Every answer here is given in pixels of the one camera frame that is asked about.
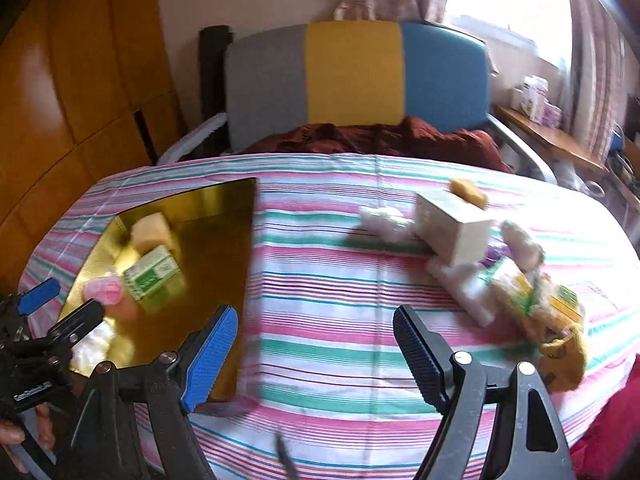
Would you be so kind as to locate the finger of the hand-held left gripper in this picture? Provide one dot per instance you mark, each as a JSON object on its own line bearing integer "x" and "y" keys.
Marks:
{"x": 37, "y": 296}
{"x": 80, "y": 321}

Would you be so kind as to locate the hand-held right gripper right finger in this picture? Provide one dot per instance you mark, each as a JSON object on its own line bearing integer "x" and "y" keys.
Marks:
{"x": 420, "y": 355}

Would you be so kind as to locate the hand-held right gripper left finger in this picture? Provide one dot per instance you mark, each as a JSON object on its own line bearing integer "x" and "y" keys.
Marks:
{"x": 210, "y": 355}

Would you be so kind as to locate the gold tray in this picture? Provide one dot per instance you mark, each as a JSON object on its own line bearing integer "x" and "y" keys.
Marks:
{"x": 210, "y": 260}

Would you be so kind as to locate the yellow sponge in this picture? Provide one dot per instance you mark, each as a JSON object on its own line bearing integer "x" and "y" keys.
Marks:
{"x": 149, "y": 231}
{"x": 469, "y": 193}

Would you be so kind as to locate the person's left hand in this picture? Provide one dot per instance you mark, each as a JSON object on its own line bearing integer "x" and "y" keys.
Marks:
{"x": 12, "y": 435}

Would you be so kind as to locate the pink packet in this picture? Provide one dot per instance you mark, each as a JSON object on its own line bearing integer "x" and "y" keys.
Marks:
{"x": 102, "y": 290}

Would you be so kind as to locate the white foam piece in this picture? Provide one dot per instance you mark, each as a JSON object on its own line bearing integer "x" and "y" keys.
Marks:
{"x": 465, "y": 292}

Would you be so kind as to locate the green and white box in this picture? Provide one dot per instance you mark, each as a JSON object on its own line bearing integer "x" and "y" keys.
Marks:
{"x": 152, "y": 272}

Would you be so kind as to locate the green and yellow packet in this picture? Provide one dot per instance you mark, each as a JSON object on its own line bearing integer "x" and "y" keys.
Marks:
{"x": 565, "y": 307}
{"x": 512, "y": 287}

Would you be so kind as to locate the white cardboard box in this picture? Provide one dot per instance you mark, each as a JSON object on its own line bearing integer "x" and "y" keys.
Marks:
{"x": 450, "y": 232}

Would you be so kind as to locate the white cotton wad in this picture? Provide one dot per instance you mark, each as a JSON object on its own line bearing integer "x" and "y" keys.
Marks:
{"x": 385, "y": 221}

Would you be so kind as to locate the yellow plush toy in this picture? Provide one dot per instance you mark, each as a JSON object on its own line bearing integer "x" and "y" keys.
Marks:
{"x": 567, "y": 357}

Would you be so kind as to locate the red cloth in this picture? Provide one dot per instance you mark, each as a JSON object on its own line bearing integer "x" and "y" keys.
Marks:
{"x": 605, "y": 440}

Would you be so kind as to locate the wooden wardrobe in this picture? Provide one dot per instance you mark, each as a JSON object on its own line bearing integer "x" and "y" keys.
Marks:
{"x": 75, "y": 85}

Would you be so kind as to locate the dark red blanket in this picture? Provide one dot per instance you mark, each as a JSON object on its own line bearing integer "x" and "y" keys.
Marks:
{"x": 380, "y": 137}

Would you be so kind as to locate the wooden desk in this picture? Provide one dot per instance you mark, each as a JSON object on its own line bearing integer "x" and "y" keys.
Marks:
{"x": 550, "y": 140}

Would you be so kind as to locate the purple box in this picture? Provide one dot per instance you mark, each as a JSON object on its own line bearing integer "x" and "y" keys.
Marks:
{"x": 552, "y": 114}

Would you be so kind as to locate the grey yellow blue chair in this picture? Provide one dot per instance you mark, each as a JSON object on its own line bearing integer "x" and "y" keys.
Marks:
{"x": 350, "y": 75}

